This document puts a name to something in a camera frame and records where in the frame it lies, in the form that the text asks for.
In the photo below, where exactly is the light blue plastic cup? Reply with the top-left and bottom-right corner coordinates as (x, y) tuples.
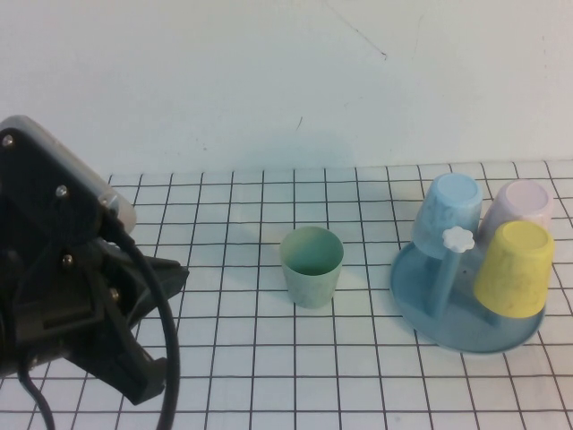
(410, 173), (483, 260)

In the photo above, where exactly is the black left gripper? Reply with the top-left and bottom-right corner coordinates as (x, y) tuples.
(0, 239), (191, 407)

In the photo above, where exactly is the thin black cable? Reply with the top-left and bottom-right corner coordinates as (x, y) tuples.
(17, 366), (56, 430)

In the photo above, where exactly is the blue round cup stand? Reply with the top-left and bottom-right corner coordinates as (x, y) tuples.
(389, 226), (547, 356)

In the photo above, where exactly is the yellow plastic cup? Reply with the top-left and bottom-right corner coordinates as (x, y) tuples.
(473, 220), (555, 320)

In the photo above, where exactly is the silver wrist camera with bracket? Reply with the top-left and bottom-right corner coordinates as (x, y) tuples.
(0, 115), (138, 252)

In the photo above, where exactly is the thick black cable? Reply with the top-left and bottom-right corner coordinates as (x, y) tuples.
(100, 209), (182, 430)

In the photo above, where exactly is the pale green plastic cup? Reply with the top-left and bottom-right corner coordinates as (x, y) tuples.
(279, 226), (345, 309)

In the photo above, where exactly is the pale pink plastic cup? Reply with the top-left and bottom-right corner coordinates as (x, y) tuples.
(481, 180), (555, 238)

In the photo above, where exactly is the white black-grid tablecloth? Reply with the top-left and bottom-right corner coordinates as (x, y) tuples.
(0, 160), (573, 430)

